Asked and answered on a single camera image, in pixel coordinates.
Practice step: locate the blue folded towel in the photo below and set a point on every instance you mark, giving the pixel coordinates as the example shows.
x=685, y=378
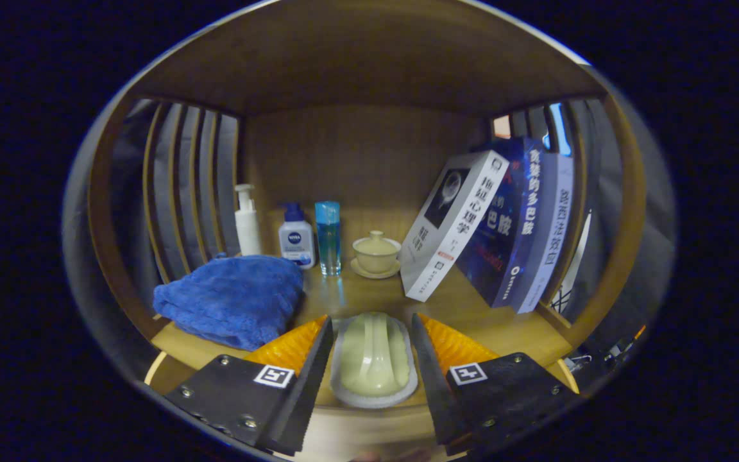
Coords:
x=235, y=298

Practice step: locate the black tripod stand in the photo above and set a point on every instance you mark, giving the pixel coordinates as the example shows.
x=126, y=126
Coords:
x=562, y=301

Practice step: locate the white pump bottle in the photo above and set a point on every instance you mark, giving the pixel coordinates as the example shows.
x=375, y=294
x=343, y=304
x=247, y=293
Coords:
x=247, y=231

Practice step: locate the black and orange device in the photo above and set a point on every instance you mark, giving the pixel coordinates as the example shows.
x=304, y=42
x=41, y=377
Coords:
x=620, y=350

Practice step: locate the pale lilac book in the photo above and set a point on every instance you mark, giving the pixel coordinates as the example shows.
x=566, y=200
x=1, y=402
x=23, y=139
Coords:
x=549, y=244

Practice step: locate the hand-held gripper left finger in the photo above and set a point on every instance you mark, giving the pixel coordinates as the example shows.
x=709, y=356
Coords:
x=312, y=398

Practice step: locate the pale green scrub brush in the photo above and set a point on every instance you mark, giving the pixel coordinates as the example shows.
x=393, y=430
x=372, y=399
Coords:
x=373, y=359

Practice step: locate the white book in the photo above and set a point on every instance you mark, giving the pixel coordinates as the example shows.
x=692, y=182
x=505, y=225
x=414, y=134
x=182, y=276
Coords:
x=453, y=224

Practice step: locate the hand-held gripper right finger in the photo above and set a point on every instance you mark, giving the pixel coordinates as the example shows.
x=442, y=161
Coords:
x=430, y=398

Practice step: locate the white bottle with blue cap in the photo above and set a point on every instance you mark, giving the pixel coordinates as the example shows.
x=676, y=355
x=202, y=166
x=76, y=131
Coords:
x=297, y=240

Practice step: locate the wooden countertop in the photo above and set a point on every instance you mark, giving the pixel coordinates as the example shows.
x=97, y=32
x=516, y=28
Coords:
x=472, y=314

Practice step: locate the dark blue book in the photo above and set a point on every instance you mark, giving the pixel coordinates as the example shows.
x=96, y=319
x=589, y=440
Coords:
x=504, y=244

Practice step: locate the clear blue bottle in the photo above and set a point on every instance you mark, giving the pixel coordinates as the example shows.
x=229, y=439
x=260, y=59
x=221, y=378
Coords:
x=328, y=240

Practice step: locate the beige lidded teacup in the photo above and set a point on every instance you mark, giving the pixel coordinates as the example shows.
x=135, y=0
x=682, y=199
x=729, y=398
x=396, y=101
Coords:
x=376, y=255

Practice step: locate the wooden cabinet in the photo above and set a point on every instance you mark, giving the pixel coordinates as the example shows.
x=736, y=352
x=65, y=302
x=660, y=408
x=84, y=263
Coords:
x=356, y=154

